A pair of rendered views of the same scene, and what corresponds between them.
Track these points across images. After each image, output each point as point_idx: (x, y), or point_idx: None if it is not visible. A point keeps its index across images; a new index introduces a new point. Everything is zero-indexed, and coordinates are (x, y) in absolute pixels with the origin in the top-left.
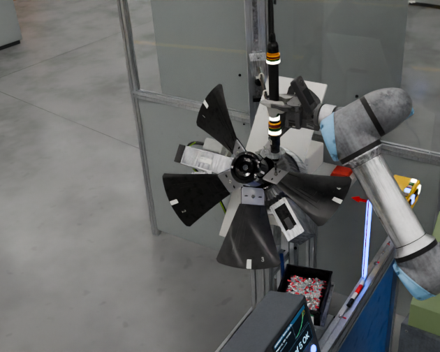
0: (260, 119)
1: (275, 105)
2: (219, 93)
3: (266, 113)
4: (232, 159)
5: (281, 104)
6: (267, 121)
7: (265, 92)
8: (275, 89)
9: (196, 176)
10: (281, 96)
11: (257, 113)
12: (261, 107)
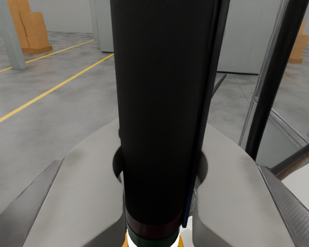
0: (296, 182)
1: (22, 196)
2: (214, 88)
3: None
4: (193, 200)
5: (41, 239)
6: (305, 194)
7: None
8: (124, 65)
9: (118, 180)
10: (207, 169)
11: (300, 170)
12: None
